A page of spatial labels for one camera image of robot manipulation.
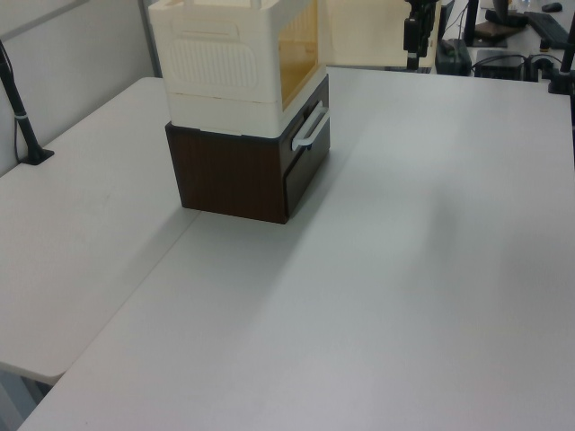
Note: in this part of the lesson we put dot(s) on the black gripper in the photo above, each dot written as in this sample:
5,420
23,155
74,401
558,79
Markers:
424,4

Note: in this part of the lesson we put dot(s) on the cream cabinet door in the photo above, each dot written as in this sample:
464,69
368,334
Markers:
368,36

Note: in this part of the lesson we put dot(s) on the brown wooden drawer cabinet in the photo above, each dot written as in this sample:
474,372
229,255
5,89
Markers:
224,175

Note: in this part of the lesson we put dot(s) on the dark tool case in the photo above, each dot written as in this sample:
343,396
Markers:
453,56

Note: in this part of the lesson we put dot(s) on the black monitor stand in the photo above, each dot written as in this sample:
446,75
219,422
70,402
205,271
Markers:
471,22

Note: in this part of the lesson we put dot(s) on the brown flat board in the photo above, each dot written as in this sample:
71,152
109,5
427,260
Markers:
492,29

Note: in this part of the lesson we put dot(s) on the black electronics box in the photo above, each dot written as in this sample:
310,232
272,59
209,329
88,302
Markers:
498,65

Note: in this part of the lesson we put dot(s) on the black computer keyboard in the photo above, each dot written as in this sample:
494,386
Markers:
545,29

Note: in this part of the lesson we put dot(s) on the black computer mouse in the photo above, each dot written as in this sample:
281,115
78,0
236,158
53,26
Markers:
552,6

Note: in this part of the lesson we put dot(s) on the black table clamp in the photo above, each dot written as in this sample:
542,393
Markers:
567,58

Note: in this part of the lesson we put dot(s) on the dark plain drawer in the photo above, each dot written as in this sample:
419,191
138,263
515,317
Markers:
305,184

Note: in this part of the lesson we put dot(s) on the cream plastic storage crate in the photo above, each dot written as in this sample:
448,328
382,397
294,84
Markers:
211,58

